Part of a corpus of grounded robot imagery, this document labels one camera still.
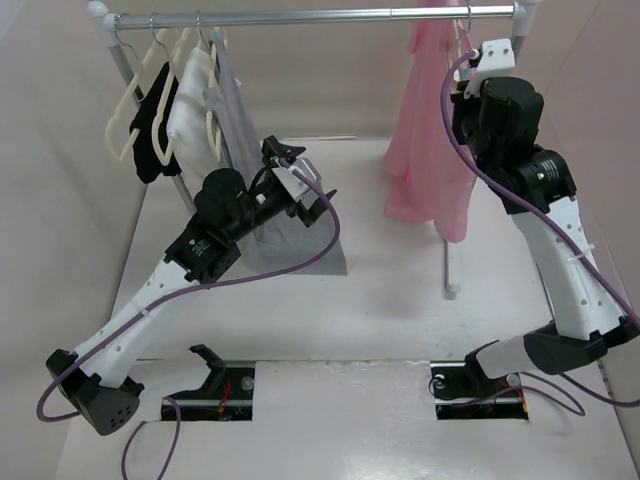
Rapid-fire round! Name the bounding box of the white metal clothes rack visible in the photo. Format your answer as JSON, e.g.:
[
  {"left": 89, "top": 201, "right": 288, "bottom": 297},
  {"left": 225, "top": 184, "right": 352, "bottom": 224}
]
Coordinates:
[{"left": 84, "top": 0, "right": 546, "bottom": 301}]

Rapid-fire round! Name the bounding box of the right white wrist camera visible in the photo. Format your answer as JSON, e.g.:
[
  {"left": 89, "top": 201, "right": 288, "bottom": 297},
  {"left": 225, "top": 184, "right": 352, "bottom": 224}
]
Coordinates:
[{"left": 469, "top": 38, "right": 515, "bottom": 82}]

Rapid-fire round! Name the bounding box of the pink t shirt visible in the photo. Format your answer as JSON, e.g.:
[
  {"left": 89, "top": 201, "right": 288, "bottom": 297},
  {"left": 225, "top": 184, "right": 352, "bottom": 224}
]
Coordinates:
[{"left": 383, "top": 20, "right": 476, "bottom": 243}]

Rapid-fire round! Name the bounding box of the grey shirt on table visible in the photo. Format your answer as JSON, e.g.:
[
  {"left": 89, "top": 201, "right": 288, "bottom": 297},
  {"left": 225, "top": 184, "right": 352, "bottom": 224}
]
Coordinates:
[{"left": 239, "top": 158, "right": 349, "bottom": 277}]

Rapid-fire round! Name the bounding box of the white shirt hanging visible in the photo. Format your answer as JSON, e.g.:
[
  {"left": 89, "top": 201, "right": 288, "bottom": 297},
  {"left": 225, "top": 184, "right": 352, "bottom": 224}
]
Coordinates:
[{"left": 166, "top": 46, "right": 230, "bottom": 198}]

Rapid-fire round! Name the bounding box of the cream hanger with grey shirt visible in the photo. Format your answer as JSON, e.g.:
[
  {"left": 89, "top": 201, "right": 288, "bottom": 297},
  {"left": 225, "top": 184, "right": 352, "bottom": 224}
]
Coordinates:
[{"left": 196, "top": 11, "right": 224, "bottom": 165}]

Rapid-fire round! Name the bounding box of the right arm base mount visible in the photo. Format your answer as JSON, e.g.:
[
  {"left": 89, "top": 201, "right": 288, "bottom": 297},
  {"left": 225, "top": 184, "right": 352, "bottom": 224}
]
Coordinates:
[{"left": 428, "top": 362, "right": 529, "bottom": 421}]

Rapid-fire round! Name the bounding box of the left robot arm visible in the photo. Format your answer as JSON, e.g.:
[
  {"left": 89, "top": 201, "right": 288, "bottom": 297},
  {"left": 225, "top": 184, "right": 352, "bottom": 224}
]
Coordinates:
[{"left": 46, "top": 136, "right": 334, "bottom": 436}]

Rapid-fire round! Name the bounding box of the purple cable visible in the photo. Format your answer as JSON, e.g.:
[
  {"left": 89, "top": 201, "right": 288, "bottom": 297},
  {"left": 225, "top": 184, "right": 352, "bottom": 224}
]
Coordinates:
[
  {"left": 35, "top": 157, "right": 342, "bottom": 480},
  {"left": 440, "top": 49, "right": 640, "bottom": 416}
]

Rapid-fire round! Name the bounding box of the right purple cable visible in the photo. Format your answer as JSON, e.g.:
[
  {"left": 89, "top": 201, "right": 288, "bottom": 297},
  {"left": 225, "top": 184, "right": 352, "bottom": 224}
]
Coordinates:
[{"left": 440, "top": 49, "right": 640, "bottom": 416}]

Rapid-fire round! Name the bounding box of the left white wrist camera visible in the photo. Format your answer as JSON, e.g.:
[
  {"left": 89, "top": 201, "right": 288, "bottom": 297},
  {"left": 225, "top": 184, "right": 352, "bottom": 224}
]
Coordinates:
[{"left": 272, "top": 157, "right": 321, "bottom": 202}]

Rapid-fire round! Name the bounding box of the cream hanger with black shirt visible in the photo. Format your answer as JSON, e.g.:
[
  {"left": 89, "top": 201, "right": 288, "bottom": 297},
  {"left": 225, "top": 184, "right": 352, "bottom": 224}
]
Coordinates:
[{"left": 151, "top": 28, "right": 209, "bottom": 171}]

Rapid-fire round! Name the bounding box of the grey shirt hanging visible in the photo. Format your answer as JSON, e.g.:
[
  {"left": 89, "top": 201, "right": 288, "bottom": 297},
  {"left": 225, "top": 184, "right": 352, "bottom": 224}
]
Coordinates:
[{"left": 209, "top": 31, "right": 263, "bottom": 185}]

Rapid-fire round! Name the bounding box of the black shirt hanging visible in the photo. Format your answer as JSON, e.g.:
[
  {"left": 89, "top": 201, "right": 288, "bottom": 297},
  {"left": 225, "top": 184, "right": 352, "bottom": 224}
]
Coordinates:
[{"left": 129, "top": 62, "right": 182, "bottom": 184}]

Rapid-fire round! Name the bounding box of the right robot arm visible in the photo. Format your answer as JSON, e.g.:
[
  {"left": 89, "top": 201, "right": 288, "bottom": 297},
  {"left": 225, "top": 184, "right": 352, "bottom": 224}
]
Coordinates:
[{"left": 445, "top": 77, "right": 639, "bottom": 394}]

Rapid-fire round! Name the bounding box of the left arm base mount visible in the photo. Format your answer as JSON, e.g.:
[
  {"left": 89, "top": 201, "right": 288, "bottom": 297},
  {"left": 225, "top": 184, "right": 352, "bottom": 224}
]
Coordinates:
[{"left": 170, "top": 344, "right": 256, "bottom": 422}]

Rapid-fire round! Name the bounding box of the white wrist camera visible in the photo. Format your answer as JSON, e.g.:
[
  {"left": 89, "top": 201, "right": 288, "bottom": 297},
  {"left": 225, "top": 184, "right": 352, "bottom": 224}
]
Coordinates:
[
  {"left": 469, "top": 38, "right": 515, "bottom": 82},
  {"left": 272, "top": 157, "right": 321, "bottom": 202}
]

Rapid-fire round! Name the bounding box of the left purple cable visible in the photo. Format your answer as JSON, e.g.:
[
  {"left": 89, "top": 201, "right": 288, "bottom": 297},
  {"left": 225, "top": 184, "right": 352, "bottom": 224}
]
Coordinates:
[{"left": 35, "top": 157, "right": 342, "bottom": 480}]

